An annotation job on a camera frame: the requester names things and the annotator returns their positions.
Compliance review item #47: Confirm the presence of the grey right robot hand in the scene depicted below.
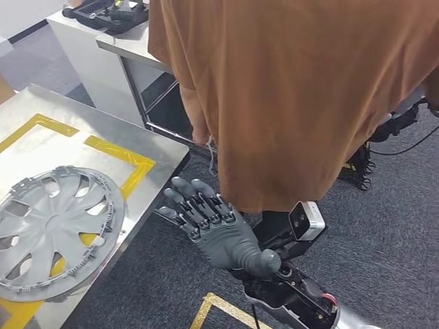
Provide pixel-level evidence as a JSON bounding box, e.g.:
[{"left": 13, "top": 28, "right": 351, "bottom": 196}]
[{"left": 155, "top": 177, "right": 282, "bottom": 279}]

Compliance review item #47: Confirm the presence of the white tether cord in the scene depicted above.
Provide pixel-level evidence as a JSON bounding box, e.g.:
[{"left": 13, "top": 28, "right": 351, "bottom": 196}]
[{"left": 206, "top": 135, "right": 219, "bottom": 179}]

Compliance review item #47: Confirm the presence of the yellow floor tape square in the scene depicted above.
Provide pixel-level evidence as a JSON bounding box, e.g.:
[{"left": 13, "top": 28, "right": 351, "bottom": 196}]
[{"left": 190, "top": 293, "right": 274, "bottom": 329}]

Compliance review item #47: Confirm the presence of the yellow tape outline on workbench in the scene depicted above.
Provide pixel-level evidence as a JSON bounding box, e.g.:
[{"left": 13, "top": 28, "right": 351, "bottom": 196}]
[{"left": 0, "top": 113, "right": 157, "bottom": 329}]

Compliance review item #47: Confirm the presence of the stainless steel workbench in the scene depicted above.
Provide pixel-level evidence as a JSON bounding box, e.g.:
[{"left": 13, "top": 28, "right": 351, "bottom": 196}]
[{"left": 0, "top": 84, "right": 190, "bottom": 329}]

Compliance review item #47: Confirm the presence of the silver plastic hubcap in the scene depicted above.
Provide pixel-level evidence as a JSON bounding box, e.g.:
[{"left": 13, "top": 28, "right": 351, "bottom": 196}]
[{"left": 0, "top": 165, "right": 125, "bottom": 304}]

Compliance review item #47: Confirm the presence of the black floor cable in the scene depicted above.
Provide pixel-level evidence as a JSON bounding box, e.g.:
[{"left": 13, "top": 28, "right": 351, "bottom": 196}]
[{"left": 369, "top": 125, "right": 439, "bottom": 158}]

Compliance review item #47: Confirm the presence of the steel side table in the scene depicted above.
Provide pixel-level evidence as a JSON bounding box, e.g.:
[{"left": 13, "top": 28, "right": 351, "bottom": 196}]
[{"left": 46, "top": 10, "right": 218, "bottom": 154}]

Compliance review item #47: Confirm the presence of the black tool tray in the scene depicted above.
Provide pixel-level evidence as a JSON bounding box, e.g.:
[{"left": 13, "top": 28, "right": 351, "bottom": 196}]
[{"left": 62, "top": 0, "right": 150, "bottom": 36}]

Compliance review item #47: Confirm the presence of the person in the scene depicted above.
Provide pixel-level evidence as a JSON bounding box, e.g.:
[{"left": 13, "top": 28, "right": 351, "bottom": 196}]
[{"left": 148, "top": 0, "right": 439, "bottom": 215}]

